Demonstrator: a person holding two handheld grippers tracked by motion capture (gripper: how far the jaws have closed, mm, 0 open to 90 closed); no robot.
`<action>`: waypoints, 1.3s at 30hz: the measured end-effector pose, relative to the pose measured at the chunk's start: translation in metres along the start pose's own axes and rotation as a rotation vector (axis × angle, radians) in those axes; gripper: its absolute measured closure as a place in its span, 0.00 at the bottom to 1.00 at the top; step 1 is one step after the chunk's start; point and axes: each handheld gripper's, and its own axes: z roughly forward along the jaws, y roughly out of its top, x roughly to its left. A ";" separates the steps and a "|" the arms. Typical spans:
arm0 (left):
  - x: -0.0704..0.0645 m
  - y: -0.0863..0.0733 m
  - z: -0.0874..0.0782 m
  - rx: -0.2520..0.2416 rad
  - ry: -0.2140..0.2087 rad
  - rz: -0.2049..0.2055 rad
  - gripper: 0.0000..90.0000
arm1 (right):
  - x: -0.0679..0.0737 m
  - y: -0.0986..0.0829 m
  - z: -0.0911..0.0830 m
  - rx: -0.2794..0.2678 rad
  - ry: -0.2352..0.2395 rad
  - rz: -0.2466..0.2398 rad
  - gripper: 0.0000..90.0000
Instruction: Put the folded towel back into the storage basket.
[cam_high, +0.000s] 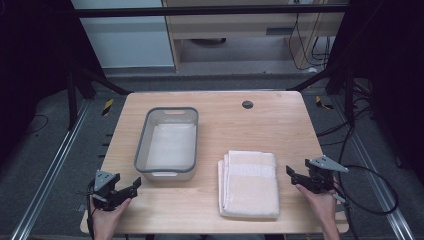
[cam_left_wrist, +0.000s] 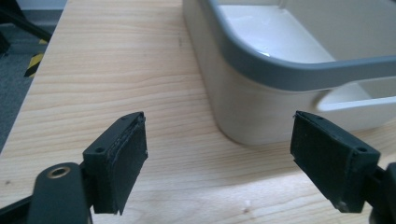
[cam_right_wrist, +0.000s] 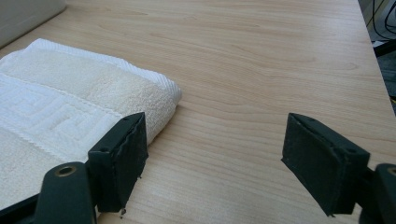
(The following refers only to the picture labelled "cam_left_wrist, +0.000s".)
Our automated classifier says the white bin with grey rim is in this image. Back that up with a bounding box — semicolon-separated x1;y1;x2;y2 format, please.
181;0;396;147

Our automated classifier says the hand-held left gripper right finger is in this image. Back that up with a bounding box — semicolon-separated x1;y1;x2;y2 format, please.
290;110;381;214

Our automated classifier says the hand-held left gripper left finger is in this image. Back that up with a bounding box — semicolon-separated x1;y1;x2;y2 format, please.
82;111;149;216

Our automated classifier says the black stand leg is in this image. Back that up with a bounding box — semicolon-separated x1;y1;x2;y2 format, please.
0;0;53;57

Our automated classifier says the yellow black striped floor tape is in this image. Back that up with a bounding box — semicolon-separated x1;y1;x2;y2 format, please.
23;38;50;78

